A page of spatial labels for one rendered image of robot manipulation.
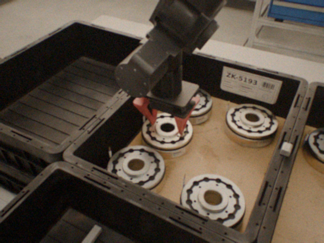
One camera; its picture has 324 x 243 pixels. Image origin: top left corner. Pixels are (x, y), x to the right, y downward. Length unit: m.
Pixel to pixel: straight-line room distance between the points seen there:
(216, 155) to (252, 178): 0.08
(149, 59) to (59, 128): 0.34
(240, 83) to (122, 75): 0.34
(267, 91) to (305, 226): 0.29
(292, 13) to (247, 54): 1.32
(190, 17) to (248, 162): 0.31
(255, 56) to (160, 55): 0.81
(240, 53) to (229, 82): 0.50
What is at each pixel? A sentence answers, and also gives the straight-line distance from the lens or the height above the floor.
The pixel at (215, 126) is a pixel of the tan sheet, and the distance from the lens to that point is 0.69.
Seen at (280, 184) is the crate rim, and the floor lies 0.93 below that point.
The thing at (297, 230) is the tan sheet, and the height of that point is 0.83.
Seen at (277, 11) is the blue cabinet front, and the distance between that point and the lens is 2.52.
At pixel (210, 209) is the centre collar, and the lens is 0.51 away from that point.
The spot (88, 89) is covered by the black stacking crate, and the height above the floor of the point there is 0.83.
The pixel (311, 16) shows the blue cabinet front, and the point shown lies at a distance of 2.51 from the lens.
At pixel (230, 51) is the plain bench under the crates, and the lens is 1.23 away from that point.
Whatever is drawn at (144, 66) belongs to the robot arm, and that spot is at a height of 1.07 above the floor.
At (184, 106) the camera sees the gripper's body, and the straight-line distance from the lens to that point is 0.52.
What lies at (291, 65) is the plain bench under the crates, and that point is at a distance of 1.21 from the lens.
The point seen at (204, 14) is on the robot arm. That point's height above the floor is 1.12.
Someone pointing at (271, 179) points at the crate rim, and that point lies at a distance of 0.48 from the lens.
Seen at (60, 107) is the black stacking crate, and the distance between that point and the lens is 0.76.
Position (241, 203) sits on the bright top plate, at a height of 0.86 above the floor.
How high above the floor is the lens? 1.29
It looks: 42 degrees down
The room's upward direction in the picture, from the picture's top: straight up
